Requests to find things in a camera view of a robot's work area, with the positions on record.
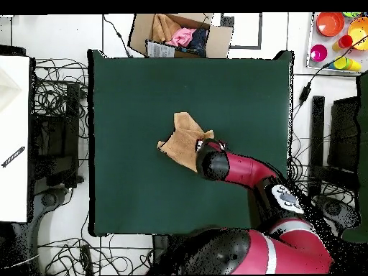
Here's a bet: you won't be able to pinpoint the black cable with adapter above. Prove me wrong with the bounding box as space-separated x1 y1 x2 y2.
291 34 368 120

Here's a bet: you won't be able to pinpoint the black equipment rack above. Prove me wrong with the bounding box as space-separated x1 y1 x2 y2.
29 81 83 190

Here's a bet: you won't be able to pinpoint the black cable tangle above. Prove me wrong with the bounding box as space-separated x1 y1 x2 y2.
33 57 90 139
37 234 153 275
287 155 357 202

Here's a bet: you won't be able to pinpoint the yellow plastic bowl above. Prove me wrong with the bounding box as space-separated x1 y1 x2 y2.
346 16 368 52

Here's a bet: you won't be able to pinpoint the red plastic cup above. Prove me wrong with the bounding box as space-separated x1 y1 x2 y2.
331 34 354 52

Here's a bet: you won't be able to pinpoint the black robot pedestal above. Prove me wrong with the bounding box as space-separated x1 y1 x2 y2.
151 234 179 271

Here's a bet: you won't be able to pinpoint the dark blue jeans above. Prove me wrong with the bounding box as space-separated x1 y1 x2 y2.
186 27 209 58

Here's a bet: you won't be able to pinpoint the white tray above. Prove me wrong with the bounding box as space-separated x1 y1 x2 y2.
305 11 368 75

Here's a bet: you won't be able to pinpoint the magenta plastic bowl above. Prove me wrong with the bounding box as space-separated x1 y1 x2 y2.
309 43 328 63

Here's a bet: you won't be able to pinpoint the black upright bar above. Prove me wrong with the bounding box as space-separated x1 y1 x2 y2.
308 95 326 198

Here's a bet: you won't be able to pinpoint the black printed strip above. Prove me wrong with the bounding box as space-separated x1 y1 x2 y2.
0 145 26 169

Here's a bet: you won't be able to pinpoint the pink garment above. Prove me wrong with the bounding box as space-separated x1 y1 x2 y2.
165 27 198 48

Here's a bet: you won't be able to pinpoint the tan cloth bundle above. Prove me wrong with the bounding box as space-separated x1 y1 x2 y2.
151 13 182 44

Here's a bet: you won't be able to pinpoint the brown cardboard box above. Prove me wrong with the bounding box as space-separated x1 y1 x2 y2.
127 12 234 59

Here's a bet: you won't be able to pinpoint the tan terry towel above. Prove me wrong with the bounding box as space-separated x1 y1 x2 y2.
156 111 215 173

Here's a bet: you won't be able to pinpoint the black power strip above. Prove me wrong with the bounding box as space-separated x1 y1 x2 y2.
79 243 93 275

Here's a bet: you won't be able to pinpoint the yellow plastic cup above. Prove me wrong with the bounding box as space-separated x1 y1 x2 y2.
327 55 362 72

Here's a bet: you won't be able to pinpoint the grey stand leg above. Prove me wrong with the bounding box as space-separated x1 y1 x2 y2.
313 195 362 231
29 186 71 239

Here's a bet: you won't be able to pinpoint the white table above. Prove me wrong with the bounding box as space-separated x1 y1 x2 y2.
0 55 31 224

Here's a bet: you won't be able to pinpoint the black case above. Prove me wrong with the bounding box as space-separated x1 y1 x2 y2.
327 96 360 190

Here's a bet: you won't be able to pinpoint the white shipping label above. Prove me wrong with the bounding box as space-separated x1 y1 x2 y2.
145 40 176 58

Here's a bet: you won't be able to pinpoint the orange plastic bowl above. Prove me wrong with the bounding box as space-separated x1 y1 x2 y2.
316 11 345 37

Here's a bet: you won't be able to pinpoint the dark green table cloth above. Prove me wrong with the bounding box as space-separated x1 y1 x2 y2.
87 49 295 237
341 71 368 244

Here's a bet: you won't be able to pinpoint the thin black cable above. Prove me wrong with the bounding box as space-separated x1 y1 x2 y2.
102 14 134 58

